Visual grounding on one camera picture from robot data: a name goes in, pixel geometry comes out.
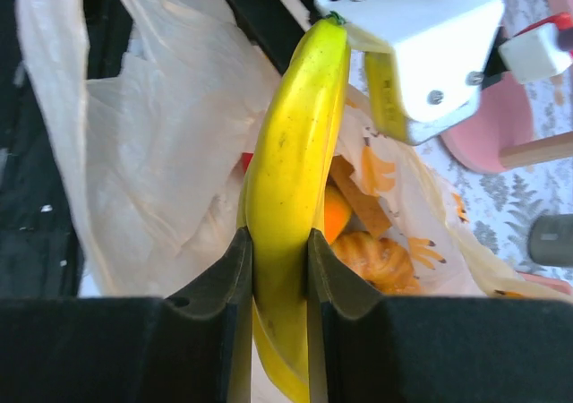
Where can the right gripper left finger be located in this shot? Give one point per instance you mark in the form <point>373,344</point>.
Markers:
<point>193,346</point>

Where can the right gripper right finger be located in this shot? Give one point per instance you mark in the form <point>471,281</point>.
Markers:
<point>368,347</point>

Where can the orange plastic grocery bag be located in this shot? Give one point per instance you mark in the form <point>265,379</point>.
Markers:
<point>149,158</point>

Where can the yellow banana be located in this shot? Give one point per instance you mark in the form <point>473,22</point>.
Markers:
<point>283,193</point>

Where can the red food item in bag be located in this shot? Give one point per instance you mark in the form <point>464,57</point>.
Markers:
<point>246,160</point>

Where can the croissant bread in bag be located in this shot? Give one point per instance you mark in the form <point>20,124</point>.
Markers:
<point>383,263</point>

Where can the orange fruit in bag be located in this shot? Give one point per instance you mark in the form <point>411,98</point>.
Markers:
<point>337,213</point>

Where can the brown cracker in bag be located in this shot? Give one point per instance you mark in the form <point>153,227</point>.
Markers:
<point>365,207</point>

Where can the grey pump soap bottle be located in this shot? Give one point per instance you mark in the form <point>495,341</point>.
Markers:
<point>550,241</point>

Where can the pink three-tier shelf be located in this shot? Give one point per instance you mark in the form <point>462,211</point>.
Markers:
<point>500,136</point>

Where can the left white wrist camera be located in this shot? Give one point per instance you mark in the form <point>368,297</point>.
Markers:
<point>427,61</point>

